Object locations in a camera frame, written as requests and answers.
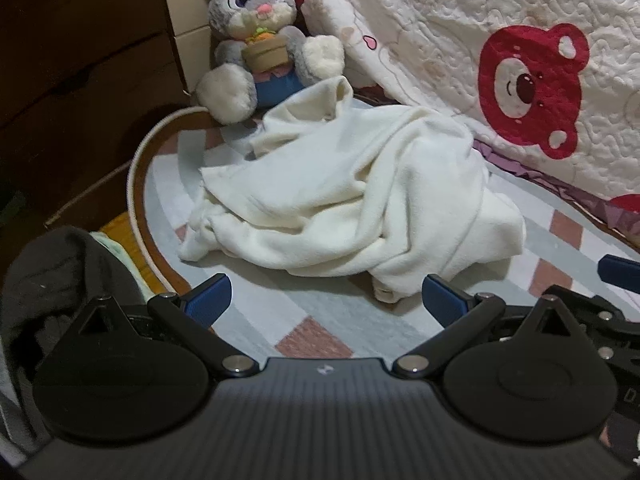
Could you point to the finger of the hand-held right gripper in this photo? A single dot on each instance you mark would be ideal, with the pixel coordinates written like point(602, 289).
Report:
point(620, 269)

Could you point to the cream fleece sweater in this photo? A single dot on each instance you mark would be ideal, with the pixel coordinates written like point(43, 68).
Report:
point(350, 185)

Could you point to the yellow cloth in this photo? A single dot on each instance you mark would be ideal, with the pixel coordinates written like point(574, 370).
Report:
point(117, 225)

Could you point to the dark wooden dresser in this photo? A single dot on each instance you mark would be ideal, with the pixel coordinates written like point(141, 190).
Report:
point(75, 60)

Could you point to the grey plush rabbit toy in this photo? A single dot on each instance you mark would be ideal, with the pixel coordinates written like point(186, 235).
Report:
point(260, 0)

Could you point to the dark cloth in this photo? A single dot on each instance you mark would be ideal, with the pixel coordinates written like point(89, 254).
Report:
point(45, 280)

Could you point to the brown mat with white piping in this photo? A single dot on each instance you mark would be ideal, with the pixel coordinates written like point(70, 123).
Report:
point(140, 200)

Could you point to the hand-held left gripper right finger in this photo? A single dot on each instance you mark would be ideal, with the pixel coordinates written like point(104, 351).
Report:
point(442, 305)

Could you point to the cream cabinet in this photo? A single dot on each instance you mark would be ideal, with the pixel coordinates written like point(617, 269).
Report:
point(192, 35)

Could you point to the pale green cloth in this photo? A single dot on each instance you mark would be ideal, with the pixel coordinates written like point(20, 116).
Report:
point(125, 260)

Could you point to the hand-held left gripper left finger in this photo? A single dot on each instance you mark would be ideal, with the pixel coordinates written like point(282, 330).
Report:
point(212, 300)

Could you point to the white quilt with red bears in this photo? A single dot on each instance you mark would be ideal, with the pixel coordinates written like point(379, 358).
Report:
point(450, 35)

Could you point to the purple ruffled sheet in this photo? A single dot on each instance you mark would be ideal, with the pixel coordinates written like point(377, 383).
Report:
point(530, 172)

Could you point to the plaid grey pink blanket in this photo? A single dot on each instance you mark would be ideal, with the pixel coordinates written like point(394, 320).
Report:
point(300, 305)

